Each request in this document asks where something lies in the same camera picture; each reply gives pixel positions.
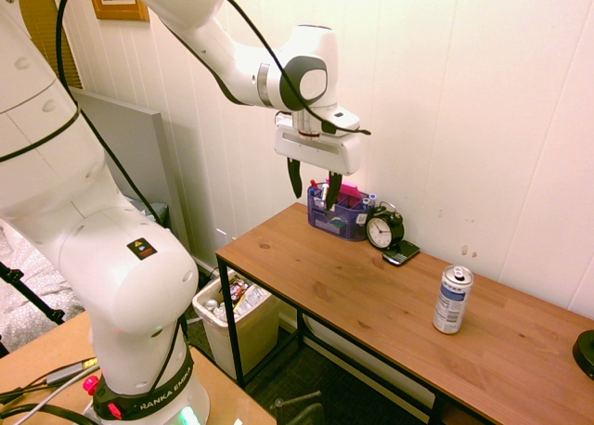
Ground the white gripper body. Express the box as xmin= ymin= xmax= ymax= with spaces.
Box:
xmin=274 ymin=118 xmax=363 ymax=176

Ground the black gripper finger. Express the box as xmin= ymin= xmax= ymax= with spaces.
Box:
xmin=325 ymin=170 xmax=344 ymax=212
xmin=287 ymin=157 xmax=303 ymax=200

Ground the white printed drink can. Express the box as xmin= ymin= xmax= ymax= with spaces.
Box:
xmin=432 ymin=264 xmax=475 ymax=335

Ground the white trash bin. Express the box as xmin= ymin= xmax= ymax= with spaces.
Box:
xmin=191 ymin=268 xmax=281 ymax=380

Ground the pink sticky note pad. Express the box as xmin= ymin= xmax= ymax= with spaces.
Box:
xmin=337 ymin=182 xmax=361 ymax=209

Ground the blue mesh desk organizer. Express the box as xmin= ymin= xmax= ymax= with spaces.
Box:
xmin=306 ymin=182 xmax=377 ymax=243

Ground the black alarm clock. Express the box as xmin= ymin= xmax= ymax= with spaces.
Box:
xmin=365 ymin=201 xmax=406 ymax=251

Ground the black smartphone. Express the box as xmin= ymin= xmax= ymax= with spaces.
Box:
xmin=381 ymin=239 xmax=421 ymax=267

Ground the yellow and white wrapper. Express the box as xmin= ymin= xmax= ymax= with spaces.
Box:
xmin=233 ymin=285 xmax=268 ymax=316

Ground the grey headboard panel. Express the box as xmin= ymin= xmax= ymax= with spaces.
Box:
xmin=69 ymin=87 xmax=190 ymax=251

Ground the wooden window blind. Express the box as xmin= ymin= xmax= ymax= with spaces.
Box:
xmin=18 ymin=0 xmax=84 ymax=90

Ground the black tripod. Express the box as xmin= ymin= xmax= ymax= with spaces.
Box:
xmin=0 ymin=259 xmax=67 ymax=357

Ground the white patterned bedding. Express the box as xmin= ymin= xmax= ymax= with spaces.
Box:
xmin=0 ymin=218 xmax=85 ymax=353

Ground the black round lamp base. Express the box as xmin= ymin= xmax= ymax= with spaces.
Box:
xmin=571 ymin=328 xmax=594 ymax=381

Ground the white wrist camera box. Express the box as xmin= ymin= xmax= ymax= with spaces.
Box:
xmin=322 ymin=107 xmax=362 ymax=136

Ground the wooden desk with black frame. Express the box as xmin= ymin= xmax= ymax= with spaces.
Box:
xmin=215 ymin=252 xmax=494 ymax=425

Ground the wooden picture frame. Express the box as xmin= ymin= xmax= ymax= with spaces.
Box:
xmin=84 ymin=0 xmax=150 ymax=23

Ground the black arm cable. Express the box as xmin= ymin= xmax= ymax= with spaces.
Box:
xmin=54 ymin=0 xmax=372 ymax=227

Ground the grey cable with adapter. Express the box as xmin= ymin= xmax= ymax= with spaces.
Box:
xmin=0 ymin=357 xmax=99 ymax=419

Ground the black base cable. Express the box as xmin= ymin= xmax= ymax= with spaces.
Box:
xmin=0 ymin=403 xmax=99 ymax=425

